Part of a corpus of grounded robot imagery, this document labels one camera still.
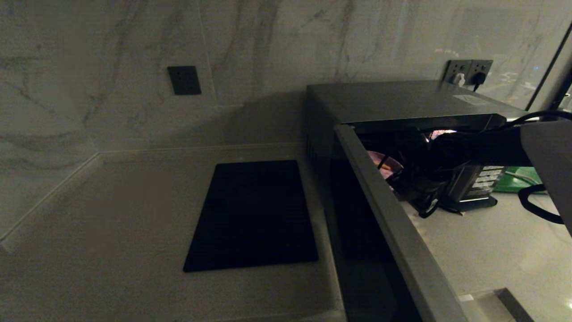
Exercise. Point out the white plug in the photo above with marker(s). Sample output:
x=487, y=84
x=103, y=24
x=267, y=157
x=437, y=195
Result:
x=458, y=80

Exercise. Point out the purple plate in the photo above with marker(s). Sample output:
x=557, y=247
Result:
x=377, y=160

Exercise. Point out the black metal frame post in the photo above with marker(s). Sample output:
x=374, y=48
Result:
x=549, y=67

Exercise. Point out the grey double wall socket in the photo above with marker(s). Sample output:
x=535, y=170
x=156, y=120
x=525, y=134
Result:
x=469, y=67

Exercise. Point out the black induction cooktop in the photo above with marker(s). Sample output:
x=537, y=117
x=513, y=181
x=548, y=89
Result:
x=254, y=214

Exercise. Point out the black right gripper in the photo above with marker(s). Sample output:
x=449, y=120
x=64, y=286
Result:
x=420, y=165

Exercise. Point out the green cutting board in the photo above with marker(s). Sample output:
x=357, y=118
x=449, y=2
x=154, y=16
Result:
x=518, y=176

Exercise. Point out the dark single wall socket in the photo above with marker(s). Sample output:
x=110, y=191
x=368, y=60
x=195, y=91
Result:
x=184, y=80

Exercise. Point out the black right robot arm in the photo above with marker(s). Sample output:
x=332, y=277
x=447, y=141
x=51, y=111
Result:
x=514, y=147

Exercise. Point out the silver black microwave oven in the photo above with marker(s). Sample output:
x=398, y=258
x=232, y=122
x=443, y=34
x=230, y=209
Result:
x=393, y=100

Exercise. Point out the black plug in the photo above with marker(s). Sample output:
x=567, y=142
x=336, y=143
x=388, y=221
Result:
x=479, y=79

